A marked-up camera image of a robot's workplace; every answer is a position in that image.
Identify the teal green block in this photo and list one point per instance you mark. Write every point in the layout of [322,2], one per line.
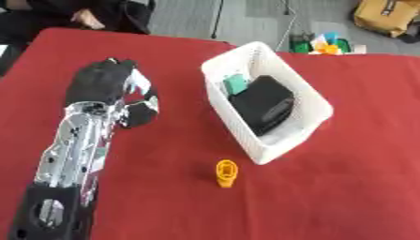
[236,83]

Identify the person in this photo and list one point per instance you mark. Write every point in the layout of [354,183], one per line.
[65,14]

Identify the black tripod leg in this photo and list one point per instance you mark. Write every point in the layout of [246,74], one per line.
[217,18]

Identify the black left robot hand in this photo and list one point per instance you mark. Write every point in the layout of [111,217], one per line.
[101,82]

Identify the pile of colourful toys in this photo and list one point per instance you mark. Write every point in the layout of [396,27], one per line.
[322,43]

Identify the yellow bag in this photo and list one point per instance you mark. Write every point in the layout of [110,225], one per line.
[385,15]

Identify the white plastic basket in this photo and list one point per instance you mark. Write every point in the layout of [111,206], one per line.
[314,103]

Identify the small orange plastic object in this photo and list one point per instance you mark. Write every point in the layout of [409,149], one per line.
[226,172]

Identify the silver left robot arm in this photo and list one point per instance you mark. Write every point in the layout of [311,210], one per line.
[65,162]

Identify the black box-shaped object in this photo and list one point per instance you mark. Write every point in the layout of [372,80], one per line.
[263,104]

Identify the person's hand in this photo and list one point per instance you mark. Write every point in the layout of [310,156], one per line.
[87,18]

